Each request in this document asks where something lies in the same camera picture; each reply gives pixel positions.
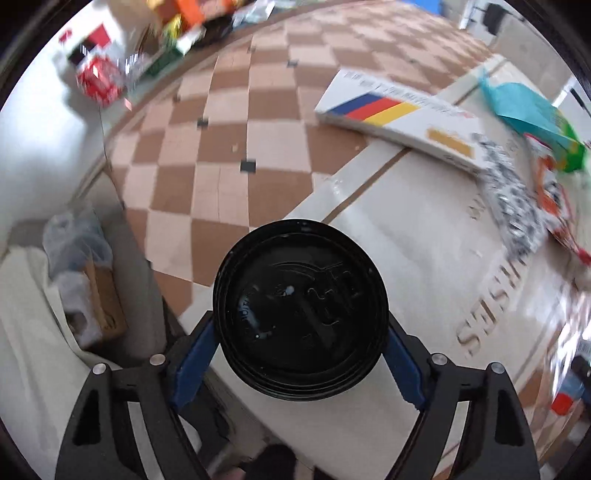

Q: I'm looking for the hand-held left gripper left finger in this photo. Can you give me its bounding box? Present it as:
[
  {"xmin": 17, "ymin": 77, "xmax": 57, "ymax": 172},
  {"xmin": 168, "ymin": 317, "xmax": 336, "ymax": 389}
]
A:
[{"xmin": 54, "ymin": 318, "xmax": 219, "ymax": 480}]

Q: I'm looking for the black plastic cup lid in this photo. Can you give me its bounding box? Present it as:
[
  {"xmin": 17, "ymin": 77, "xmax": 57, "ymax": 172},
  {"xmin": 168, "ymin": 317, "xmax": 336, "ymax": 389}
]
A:
[{"xmin": 213, "ymin": 220, "xmax": 390, "ymax": 400}]

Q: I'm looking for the clear plastic bag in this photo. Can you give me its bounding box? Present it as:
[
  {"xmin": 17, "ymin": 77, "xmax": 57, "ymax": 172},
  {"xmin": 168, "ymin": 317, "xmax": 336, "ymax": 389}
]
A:
[{"xmin": 44, "ymin": 212, "xmax": 114, "ymax": 278}]

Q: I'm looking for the red and white box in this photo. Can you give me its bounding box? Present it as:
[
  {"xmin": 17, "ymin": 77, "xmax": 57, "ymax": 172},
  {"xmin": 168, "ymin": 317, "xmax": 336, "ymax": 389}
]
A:
[{"xmin": 76, "ymin": 55, "xmax": 126, "ymax": 107}]

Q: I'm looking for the red and orange snack packet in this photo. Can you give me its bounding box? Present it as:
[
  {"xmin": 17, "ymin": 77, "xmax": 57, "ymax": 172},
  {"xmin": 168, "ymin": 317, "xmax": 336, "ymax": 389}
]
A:
[{"xmin": 526, "ymin": 134, "xmax": 591, "ymax": 266}]

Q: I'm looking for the white box with colour stripes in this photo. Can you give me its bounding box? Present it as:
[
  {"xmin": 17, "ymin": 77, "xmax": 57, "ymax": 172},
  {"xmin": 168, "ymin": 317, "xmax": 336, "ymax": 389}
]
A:
[{"xmin": 315, "ymin": 69, "xmax": 490, "ymax": 174}]

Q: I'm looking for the white cloth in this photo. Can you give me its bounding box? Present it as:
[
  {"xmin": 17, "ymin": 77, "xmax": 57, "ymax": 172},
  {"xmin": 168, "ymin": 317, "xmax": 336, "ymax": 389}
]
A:
[{"xmin": 0, "ymin": 244, "xmax": 122, "ymax": 480}]

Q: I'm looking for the brown cardboard box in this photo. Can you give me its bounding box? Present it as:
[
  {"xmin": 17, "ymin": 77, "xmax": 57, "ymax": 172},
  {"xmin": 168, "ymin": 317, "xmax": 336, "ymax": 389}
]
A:
[{"xmin": 83, "ymin": 263, "xmax": 129, "ymax": 348}]

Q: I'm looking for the pile of colourful packets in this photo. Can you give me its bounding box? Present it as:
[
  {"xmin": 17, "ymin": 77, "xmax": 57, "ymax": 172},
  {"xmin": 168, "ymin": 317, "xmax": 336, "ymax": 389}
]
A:
[{"xmin": 134, "ymin": 0, "xmax": 278, "ymax": 77}]

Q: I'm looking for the crumpled silver foil wrapper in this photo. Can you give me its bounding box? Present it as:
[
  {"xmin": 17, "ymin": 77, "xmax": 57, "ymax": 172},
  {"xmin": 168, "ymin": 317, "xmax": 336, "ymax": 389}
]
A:
[{"xmin": 471, "ymin": 134, "xmax": 548, "ymax": 254}]

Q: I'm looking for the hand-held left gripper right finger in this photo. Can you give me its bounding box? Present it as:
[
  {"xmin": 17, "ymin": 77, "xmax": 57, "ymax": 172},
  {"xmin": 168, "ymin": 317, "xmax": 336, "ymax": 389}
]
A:
[{"xmin": 382, "ymin": 314, "xmax": 542, "ymax": 480}]

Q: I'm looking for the teal and green snack bag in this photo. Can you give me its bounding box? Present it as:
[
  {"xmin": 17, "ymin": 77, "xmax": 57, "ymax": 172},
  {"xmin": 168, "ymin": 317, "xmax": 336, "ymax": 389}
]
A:
[{"xmin": 478, "ymin": 74, "xmax": 587, "ymax": 174}]

